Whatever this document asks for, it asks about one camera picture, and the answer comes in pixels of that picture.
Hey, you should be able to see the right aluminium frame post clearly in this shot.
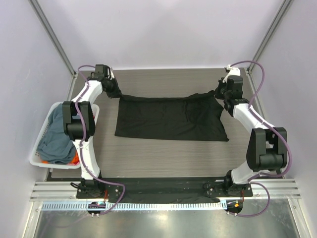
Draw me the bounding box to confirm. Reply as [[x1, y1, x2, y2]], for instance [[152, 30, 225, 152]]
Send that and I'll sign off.
[[245, 0, 295, 74]]

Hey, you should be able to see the left aluminium frame post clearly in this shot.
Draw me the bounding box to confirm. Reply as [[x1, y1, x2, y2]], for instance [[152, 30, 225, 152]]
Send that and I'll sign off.
[[28, 0, 79, 78]]

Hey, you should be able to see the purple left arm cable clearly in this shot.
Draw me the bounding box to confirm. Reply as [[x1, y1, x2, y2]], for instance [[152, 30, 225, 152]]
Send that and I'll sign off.
[[75, 64, 127, 216]]

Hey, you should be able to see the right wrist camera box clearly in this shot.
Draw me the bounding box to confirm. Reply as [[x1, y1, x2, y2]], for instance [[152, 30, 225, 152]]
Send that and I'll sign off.
[[220, 65, 243, 99]]

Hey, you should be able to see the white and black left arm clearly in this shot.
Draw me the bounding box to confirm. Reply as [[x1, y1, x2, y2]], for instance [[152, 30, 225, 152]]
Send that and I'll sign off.
[[62, 76, 125, 198]]

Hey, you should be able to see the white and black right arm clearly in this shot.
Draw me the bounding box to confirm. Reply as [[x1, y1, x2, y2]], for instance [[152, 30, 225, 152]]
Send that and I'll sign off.
[[209, 75, 288, 197]]

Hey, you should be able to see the aluminium frame post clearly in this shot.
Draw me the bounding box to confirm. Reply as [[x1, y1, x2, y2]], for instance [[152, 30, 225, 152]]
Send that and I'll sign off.
[[28, 0, 79, 78], [245, 0, 295, 74]]

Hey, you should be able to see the white plastic laundry basket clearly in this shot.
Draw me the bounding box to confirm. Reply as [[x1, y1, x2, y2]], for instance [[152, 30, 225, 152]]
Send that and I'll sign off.
[[29, 101, 100, 170]]

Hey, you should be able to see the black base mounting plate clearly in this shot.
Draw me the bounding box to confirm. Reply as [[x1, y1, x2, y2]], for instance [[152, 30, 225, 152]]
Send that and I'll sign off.
[[71, 177, 253, 204]]

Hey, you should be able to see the slotted white cable duct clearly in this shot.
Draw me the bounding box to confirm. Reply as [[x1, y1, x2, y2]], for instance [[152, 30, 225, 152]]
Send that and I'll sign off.
[[42, 200, 227, 212]]

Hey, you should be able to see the aluminium front rail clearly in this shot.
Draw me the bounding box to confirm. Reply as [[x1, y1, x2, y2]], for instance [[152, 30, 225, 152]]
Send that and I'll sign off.
[[29, 179, 301, 201]]

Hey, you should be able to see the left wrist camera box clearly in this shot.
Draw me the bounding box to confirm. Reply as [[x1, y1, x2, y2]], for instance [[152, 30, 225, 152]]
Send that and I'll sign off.
[[91, 64, 115, 80]]

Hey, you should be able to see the orange garment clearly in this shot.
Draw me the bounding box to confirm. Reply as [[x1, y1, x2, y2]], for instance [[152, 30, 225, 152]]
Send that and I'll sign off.
[[41, 153, 80, 166]]

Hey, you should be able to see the grey-blue t-shirt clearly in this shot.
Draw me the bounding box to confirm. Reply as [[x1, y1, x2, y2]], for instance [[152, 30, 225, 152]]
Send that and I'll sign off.
[[37, 104, 76, 163]]

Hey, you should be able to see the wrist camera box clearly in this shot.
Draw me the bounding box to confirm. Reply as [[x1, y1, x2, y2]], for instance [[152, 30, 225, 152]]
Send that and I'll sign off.
[[91, 64, 115, 80], [220, 65, 243, 99]]

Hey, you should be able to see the black t-shirt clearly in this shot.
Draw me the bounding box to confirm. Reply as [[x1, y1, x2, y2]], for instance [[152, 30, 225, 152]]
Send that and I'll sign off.
[[115, 90, 229, 142]]

